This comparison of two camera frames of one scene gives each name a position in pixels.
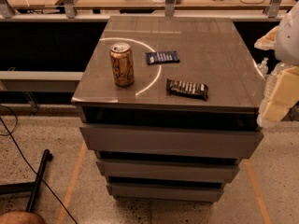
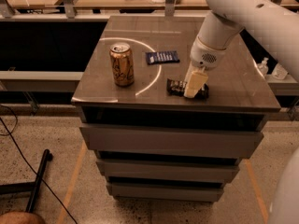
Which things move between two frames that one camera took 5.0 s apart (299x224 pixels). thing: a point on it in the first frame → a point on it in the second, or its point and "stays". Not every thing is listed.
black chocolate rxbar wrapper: (190, 90) stays
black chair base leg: (32, 188) stays
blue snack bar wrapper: (163, 57) stays
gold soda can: (122, 63) stays
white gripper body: (288, 41) → (206, 57)
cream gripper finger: (281, 92) → (190, 71)
